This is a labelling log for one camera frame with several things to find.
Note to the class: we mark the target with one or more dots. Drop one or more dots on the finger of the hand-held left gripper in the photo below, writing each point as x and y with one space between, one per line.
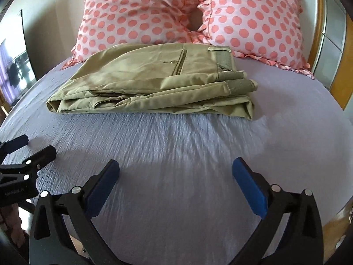
41 154
17 143

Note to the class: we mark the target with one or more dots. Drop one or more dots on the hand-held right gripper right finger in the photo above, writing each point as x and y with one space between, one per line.
249 188

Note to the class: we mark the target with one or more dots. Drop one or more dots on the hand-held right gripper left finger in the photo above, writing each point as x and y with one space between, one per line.
102 185

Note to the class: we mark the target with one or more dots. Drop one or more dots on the khaki pants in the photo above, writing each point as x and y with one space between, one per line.
154 77

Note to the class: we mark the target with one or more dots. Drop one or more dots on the dark flat screen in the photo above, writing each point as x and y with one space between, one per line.
17 69

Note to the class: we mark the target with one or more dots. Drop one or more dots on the lilac bed sheet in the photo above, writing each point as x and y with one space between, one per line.
179 154

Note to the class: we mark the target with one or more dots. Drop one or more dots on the wooden headboard with grey panels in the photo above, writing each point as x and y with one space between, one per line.
335 47

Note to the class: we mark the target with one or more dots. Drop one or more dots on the pink polka dot pillow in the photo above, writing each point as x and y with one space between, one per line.
253 22
135 13

